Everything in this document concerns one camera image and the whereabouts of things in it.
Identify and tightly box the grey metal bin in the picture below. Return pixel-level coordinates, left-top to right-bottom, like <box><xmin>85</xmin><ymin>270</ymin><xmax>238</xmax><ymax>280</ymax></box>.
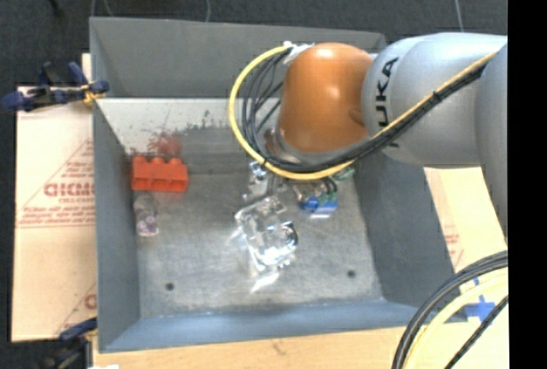
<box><xmin>88</xmin><ymin>15</ymin><xmax>468</xmax><ymax>354</ymax></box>

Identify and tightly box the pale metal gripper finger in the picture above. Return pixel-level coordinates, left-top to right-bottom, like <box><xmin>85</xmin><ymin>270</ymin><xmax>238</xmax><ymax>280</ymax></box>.
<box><xmin>267</xmin><ymin>177</ymin><xmax>286</xmax><ymax>207</ymax></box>
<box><xmin>248</xmin><ymin>161</ymin><xmax>269</xmax><ymax>202</ymax></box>

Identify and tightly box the brown cardboard board, red print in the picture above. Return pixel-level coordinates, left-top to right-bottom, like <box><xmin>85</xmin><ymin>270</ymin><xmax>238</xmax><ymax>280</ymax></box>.
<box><xmin>9</xmin><ymin>52</ymin><xmax>509</xmax><ymax>343</ymax></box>

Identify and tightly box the small clear glass, purple print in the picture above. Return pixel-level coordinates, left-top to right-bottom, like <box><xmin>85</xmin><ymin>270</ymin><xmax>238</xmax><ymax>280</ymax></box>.
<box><xmin>133</xmin><ymin>192</ymin><xmax>161</xmax><ymax>237</ymax></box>

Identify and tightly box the orange-red toy building brick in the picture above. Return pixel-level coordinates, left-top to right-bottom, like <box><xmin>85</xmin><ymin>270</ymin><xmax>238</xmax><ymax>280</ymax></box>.
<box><xmin>130</xmin><ymin>155</ymin><xmax>190</xmax><ymax>193</ymax></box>

